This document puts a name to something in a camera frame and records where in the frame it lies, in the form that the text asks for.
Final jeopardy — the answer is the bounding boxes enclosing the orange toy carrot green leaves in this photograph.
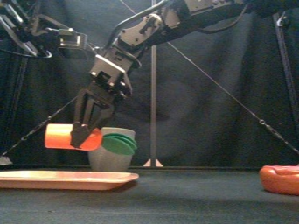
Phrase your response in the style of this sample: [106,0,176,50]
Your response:
[43,122,139,157]

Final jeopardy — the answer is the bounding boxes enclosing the pink plate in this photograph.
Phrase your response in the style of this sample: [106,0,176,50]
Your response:
[0,170,140,192]

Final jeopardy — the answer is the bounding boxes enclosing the grey cup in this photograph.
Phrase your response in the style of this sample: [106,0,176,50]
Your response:
[87,126,136,172]

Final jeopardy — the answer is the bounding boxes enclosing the black cloth backdrop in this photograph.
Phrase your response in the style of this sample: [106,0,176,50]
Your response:
[0,0,299,170]

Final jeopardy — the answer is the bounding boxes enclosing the orange red toy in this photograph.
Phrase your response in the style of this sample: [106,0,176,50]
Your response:
[258,164,299,196]

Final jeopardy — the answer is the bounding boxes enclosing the grey vertical frame pole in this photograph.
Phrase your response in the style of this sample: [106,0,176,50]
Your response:
[143,0,164,168]

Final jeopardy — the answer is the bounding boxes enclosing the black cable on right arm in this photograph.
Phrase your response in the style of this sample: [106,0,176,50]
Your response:
[103,0,174,51]

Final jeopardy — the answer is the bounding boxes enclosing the black side frame post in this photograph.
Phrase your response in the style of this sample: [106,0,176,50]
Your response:
[271,11,299,132]

